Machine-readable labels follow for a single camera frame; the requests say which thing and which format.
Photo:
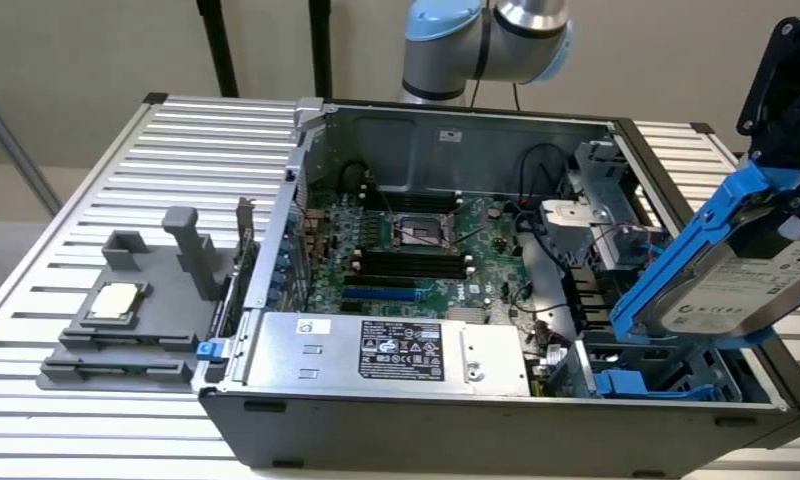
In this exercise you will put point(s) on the open black PC case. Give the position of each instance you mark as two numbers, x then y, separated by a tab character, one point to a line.
481	310

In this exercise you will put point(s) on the metal disk bay cage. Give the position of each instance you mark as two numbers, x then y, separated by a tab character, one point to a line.
594	215

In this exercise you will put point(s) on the blue disk bay bracket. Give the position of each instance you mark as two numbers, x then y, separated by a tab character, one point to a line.
641	385

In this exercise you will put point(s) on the RAM stick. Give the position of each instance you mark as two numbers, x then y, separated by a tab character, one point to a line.
134	342
114	372

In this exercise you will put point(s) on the CPU socket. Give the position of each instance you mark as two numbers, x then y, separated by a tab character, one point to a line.
419	228

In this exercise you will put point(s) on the black stand pole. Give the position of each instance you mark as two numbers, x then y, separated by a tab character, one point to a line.
321	45
221	45

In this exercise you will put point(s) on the blue expansion slot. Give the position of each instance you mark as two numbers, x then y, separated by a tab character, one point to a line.
381	294

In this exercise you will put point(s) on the grey parts rack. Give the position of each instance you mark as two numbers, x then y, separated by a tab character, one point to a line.
140	310

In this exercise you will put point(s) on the blue case latch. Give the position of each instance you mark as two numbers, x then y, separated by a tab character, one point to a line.
210	350

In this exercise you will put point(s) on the CPU chip with silver lid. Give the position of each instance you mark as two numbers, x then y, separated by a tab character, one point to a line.
118	301

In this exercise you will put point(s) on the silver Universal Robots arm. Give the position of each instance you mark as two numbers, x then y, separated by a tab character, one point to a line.
487	45

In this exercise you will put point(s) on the hard disk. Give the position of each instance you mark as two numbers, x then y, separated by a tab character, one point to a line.
721	270

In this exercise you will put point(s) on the silver heatsink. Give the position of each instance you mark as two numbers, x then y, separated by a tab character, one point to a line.
473	315

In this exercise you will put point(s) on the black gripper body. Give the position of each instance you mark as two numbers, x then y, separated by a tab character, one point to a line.
793	90

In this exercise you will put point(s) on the green motherboard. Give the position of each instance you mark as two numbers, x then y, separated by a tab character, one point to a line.
414	255

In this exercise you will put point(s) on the silver power supply unit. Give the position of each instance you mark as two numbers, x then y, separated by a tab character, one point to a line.
387	350

